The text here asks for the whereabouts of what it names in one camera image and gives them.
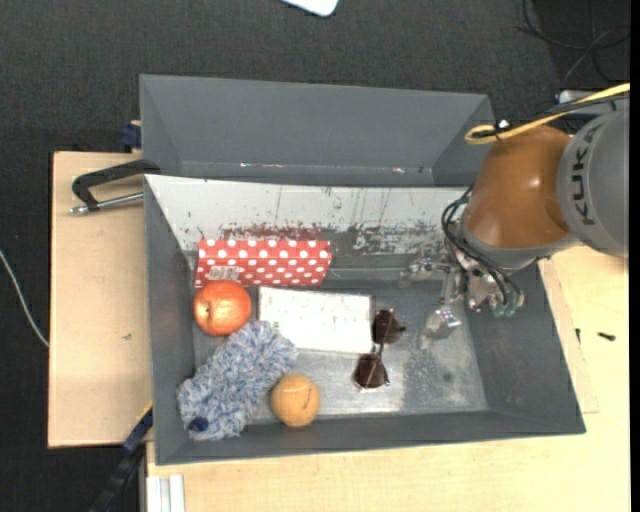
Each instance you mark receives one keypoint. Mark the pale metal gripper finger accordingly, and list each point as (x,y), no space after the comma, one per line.
(442,322)
(425,267)

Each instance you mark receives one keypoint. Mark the dark brown sunglasses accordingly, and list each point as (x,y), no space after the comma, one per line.
(372,372)

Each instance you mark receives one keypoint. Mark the white flat box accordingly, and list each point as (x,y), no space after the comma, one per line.
(320,320)

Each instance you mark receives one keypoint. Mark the small black screw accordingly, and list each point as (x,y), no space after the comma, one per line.
(606,336)

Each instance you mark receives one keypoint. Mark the red white-dotted box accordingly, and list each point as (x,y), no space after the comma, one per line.
(270,262)

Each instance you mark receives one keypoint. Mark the yellow-orange ball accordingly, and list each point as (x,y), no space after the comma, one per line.
(295,401)

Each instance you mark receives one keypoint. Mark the grey metal bin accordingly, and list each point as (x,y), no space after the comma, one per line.
(310,130)

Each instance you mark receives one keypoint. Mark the red apple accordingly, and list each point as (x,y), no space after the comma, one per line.
(222,307)

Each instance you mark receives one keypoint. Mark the blue and white fluffy cloth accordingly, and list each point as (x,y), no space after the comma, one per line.
(235,375)

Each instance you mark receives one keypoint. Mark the pale wood flat board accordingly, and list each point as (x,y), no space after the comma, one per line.
(100,325)

